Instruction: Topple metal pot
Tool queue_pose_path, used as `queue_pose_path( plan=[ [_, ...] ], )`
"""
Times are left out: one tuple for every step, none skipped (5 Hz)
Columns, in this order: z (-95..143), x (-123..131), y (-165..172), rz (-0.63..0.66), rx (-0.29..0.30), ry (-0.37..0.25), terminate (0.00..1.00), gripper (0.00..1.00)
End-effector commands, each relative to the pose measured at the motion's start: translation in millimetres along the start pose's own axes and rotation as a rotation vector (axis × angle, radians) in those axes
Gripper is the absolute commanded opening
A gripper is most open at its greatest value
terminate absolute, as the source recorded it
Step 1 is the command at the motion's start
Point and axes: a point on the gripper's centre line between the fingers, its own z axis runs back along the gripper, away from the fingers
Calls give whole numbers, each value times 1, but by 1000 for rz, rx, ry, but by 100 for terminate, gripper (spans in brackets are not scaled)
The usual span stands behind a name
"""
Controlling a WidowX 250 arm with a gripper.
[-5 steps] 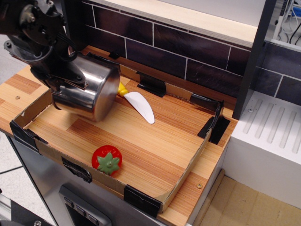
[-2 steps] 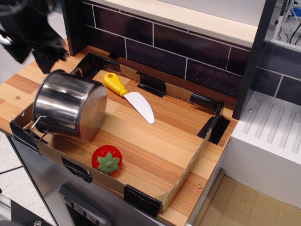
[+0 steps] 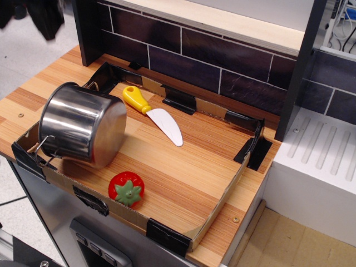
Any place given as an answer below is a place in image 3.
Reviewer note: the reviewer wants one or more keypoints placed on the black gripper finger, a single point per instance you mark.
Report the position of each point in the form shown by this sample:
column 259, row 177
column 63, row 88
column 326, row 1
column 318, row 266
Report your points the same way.
column 47, row 16
column 7, row 12

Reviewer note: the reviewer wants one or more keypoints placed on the stainless steel pot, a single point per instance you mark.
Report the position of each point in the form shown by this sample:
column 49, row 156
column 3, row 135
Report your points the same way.
column 82, row 125

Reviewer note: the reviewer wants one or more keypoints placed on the cardboard fence with black tape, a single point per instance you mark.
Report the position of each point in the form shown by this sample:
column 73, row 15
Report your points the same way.
column 196, row 196

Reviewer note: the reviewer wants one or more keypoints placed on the black caster wheel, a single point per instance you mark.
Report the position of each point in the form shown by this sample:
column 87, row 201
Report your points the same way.
column 20, row 11

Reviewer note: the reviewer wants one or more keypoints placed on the light wooden shelf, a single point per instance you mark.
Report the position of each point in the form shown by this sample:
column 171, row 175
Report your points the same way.
column 248, row 30

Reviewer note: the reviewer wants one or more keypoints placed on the red toy strawberry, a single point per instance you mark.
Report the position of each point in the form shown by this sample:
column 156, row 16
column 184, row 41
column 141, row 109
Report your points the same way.
column 127, row 188

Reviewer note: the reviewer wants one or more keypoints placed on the grey oven control panel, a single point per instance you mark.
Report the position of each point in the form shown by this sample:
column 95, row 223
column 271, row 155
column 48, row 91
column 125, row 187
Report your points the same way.
column 95, row 250

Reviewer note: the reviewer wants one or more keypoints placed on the white toy sink drainboard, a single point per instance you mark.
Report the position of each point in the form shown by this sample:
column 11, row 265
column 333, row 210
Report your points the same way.
column 312, row 177

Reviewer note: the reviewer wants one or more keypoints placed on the dark grey left post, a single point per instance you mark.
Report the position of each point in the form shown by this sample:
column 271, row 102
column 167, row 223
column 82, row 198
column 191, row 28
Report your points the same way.
column 88, row 28

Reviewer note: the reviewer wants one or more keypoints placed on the yellow handled toy knife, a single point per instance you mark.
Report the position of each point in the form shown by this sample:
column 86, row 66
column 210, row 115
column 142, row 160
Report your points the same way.
column 163, row 120

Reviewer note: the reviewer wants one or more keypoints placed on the dark grey cabinet post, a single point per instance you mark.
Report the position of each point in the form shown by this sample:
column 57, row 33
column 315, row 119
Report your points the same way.
column 312, row 41

